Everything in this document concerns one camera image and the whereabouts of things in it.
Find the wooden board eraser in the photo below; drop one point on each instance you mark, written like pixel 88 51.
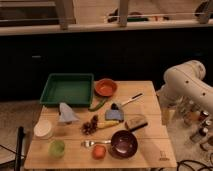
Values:
pixel 136 123

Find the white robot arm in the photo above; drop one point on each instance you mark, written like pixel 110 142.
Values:
pixel 186 80

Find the green plastic tray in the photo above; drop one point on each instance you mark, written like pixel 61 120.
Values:
pixel 75 89

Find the orange bowl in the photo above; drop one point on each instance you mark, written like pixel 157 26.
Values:
pixel 105 87

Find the small dark round object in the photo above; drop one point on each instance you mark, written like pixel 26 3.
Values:
pixel 114 106

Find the blue grey sponge block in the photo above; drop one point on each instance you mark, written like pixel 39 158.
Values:
pixel 114 115

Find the yellow banana toy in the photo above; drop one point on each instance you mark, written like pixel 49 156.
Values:
pixel 106 124

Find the pine cone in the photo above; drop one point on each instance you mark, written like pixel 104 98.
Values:
pixel 90 127

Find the wooden folding table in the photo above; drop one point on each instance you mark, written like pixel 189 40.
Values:
pixel 155 149

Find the grey blue cloth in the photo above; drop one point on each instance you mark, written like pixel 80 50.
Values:
pixel 66 114

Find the dark purple bowl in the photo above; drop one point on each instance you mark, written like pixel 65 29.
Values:
pixel 123 145

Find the silver fork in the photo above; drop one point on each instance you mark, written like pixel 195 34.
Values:
pixel 89 143

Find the orange tomato toy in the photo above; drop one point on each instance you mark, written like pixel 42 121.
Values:
pixel 99 152

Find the white cup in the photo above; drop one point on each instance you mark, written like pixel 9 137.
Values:
pixel 43 129

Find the green cup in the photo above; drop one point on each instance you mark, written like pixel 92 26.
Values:
pixel 57 148

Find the white handled knife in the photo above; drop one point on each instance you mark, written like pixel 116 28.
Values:
pixel 132 99

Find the black chair frame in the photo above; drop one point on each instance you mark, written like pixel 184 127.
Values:
pixel 18 152

